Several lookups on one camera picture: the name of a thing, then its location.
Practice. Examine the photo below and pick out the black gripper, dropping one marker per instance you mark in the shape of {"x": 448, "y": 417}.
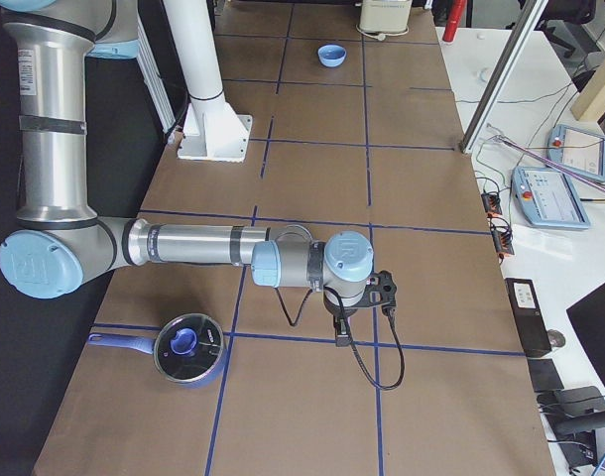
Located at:
{"x": 338, "y": 312}

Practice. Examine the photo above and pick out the blue bowl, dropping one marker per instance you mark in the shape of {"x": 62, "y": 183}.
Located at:
{"x": 331, "y": 55}

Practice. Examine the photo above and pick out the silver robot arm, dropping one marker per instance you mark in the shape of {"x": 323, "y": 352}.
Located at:
{"x": 63, "y": 243}

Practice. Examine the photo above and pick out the blue saucepan with glass lid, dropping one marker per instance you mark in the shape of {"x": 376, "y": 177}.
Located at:
{"x": 190, "y": 350}

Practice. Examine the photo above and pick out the orange black connector block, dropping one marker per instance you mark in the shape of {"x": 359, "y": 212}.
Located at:
{"x": 503, "y": 241}
{"x": 492, "y": 204}

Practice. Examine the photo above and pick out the black power supply box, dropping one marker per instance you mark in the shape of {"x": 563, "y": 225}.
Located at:
{"x": 528, "y": 317}

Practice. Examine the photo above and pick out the near teach pendant tablet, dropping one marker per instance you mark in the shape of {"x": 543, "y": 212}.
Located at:
{"x": 548, "y": 199}

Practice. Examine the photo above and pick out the teach pendant tablet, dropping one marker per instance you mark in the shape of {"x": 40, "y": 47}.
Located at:
{"x": 548, "y": 199}
{"x": 578, "y": 150}

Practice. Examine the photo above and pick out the black desk stand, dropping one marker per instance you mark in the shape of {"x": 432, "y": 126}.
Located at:
{"x": 575, "y": 414}

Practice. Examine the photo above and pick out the black monitor corner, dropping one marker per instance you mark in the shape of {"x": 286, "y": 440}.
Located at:
{"x": 587, "y": 318}

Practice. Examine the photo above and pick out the far teach pendant tablet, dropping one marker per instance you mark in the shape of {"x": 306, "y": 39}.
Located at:
{"x": 578, "y": 150}

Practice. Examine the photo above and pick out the cream white appliance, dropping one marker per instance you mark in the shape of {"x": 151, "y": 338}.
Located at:
{"x": 385, "y": 16}

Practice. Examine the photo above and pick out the red cylinder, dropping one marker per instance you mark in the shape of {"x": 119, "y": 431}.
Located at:
{"x": 455, "y": 13}

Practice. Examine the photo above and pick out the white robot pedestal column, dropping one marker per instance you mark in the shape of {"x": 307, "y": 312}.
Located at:
{"x": 212, "y": 130}

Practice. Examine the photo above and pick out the aluminium frame post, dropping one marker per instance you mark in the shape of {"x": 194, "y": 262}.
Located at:
{"x": 516, "y": 43}

